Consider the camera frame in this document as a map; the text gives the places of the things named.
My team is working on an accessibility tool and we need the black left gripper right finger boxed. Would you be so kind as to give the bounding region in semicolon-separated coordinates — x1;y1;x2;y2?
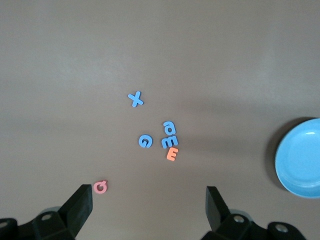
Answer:
201;186;307;240

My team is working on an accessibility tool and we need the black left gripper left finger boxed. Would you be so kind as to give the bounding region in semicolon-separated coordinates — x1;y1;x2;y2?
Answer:
0;184;94;240

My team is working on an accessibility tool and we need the blue letter E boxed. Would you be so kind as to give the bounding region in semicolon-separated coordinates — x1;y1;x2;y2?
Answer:
161;134;180;150

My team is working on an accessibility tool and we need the blue foam letter G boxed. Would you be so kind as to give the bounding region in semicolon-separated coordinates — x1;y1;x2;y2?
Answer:
138;134;153;149

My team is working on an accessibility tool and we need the blue foam letter X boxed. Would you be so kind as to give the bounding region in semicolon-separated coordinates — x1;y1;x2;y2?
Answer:
127;90;145;108

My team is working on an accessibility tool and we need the pink foam letter Q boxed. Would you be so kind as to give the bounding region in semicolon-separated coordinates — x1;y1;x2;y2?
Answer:
93;179;109;195

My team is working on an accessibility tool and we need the orange foam letter E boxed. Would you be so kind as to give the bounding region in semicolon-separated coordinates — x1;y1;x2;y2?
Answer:
165;147;180;161

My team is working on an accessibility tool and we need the blue plate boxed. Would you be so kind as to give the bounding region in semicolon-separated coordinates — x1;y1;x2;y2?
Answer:
274;117;320;200

